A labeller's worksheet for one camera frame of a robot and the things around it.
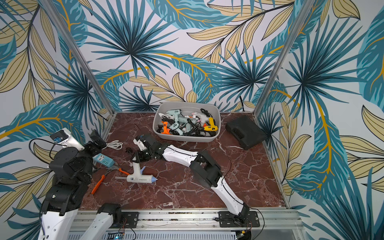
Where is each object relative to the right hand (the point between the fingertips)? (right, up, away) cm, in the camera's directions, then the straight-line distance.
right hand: (132, 158), depth 84 cm
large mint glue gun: (+30, +21, +23) cm, 44 cm away
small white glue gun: (+13, +26, +23) cm, 37 cm away
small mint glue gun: (+22, +19, +20) cm, 35 cm away
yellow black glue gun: (+47, +17, +19) cm, 54 cm away
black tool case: (+70, +15, +18) cm, 74 cm away
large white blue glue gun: (+4, -9, -4) cm, 10 cm away
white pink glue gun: (+41, +24, +27) cm, 55 cm away
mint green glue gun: (+21, +28, +27) cm, 44 cm away
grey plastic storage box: (+37, +13, +18) cm, 43 cm away
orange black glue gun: (+16, +15, +17) cm, 28 cm away
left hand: (-9, +13, -23) cm, 28 cm away
